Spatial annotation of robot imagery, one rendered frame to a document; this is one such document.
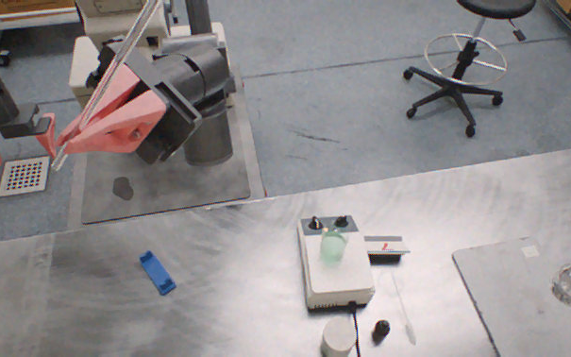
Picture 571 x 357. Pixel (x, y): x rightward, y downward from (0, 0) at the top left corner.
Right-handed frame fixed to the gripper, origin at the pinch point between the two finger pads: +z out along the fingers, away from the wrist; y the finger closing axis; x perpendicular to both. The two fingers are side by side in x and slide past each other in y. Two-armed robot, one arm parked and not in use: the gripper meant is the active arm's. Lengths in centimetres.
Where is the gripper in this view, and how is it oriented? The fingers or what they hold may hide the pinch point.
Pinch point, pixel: (71, 140)
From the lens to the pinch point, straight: 35.0
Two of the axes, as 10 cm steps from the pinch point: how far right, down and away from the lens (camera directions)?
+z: -3.5, 4.8, -8.0
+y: -6.9, -7.2, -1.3
